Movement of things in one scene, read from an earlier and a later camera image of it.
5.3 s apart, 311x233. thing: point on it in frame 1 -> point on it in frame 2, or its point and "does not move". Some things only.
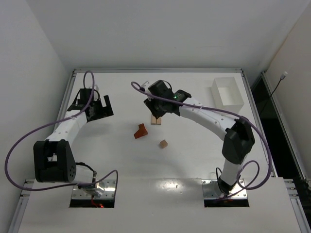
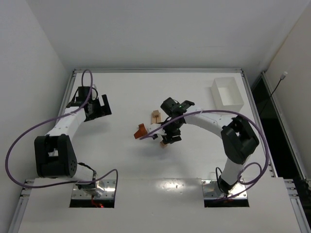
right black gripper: [155, 110] -> [171, 139]
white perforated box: [226, 94] does not move
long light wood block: [153, 120] does not move
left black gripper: [102, 110] does not move
